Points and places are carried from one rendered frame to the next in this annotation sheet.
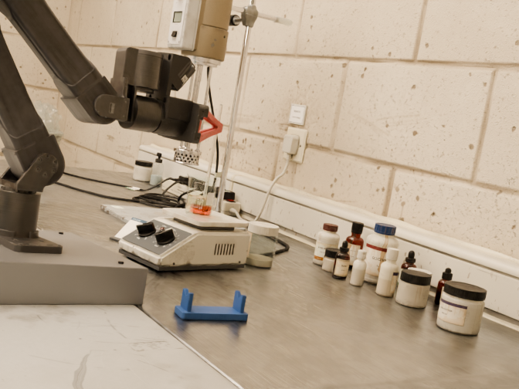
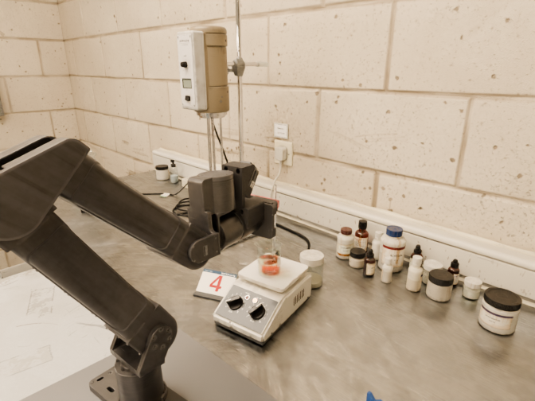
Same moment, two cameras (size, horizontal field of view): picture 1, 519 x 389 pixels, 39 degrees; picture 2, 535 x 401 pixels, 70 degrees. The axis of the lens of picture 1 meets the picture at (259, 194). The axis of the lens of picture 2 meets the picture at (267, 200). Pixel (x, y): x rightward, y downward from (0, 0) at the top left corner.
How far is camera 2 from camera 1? 70 cm
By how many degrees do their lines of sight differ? 17
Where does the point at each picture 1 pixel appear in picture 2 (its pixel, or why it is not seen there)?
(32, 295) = not seen: outside the picture
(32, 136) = (140, 320)
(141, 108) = (228, 232)
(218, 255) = (296, 303)
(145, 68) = (223, 194)
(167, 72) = (239, 186)
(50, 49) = (131, 223)
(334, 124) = (315, 138)
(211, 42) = (219, 99)
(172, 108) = (251, 218)
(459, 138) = (439, 153)
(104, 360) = not seen: outside the picture
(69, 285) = not seen: outside the picture
